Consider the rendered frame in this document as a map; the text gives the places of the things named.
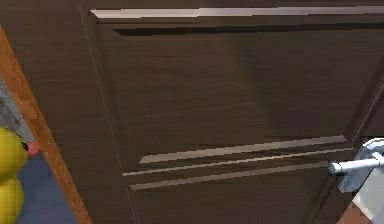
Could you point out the dark brown panelled door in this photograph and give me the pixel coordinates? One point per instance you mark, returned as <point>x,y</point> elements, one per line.
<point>206,100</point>

